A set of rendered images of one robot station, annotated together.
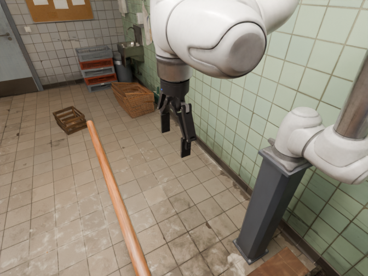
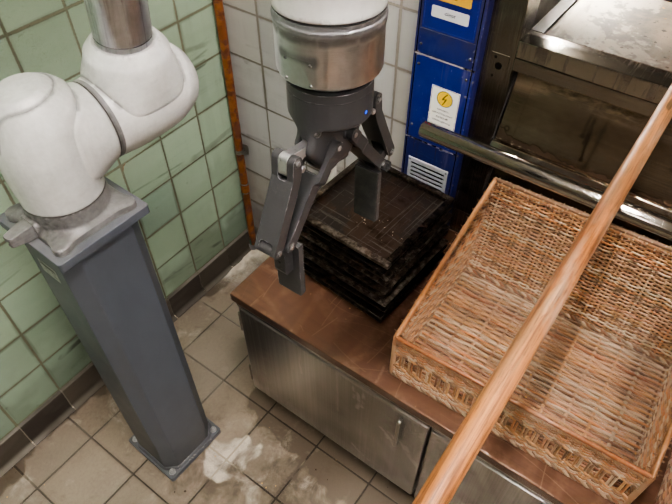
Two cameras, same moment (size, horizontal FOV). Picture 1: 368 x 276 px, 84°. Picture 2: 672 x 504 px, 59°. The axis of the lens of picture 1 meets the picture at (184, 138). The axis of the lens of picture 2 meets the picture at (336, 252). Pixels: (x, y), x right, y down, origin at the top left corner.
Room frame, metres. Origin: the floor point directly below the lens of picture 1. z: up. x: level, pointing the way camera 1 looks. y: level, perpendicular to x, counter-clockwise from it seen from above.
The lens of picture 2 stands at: (0.69, 0.43, 1.79)
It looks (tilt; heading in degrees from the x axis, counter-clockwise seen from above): 48 degrees down; 245
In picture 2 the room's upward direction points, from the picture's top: straight up
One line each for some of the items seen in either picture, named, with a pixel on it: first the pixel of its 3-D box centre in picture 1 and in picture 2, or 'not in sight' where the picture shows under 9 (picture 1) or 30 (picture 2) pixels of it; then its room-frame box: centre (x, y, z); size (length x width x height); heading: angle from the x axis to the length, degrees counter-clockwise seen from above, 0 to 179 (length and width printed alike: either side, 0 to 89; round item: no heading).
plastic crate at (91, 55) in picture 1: (94, 52); not in sight; (4.10, 1.72, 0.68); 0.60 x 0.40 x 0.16; 119
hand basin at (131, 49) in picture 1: (130, 53); not in sight; (3.92, 0.98, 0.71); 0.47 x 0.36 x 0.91; 29
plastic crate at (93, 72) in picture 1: (97, 68); not in sight; (4.10, 1.74, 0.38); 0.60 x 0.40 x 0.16; 117
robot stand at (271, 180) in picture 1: (264, 211); (136, 351); (0.80, -0.54, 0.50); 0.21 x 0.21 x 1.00; 27
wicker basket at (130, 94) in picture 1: (132, 91); not in sight; (3.12, 0.84, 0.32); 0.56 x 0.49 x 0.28; 37
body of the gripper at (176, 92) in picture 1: (174, 93); (330, 117); (0.50, 0.02, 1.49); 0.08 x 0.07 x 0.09; 29
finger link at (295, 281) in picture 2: (165, 122); (290, 264); (0.57, 0.06, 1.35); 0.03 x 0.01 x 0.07; 119
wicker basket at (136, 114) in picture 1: (133, 102); not in sight; (3.12, 0.85, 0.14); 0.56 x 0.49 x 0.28; 35
